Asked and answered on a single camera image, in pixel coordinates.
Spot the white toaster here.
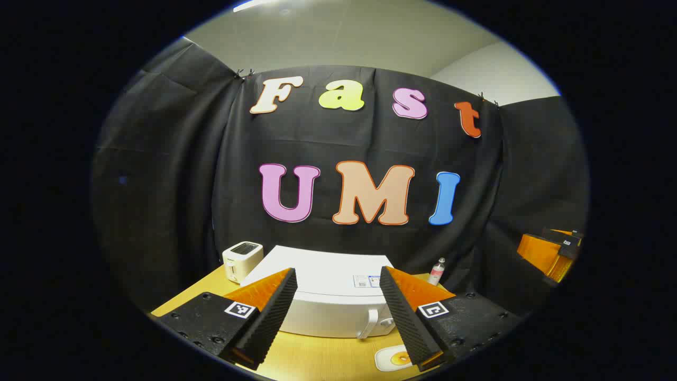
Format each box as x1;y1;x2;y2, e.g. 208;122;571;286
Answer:
222;241;264;283

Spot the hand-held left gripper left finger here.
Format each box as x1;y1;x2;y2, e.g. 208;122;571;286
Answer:
155;268;298;371

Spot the white square plate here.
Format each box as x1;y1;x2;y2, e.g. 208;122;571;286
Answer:
374;345;414;372

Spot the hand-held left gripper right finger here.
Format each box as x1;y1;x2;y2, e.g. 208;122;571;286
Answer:
379;266;523;373

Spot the white microwave oven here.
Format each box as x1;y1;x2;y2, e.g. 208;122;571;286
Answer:
241;245;397;339

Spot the black backdrop cloth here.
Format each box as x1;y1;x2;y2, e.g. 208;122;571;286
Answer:
91;37;590;313

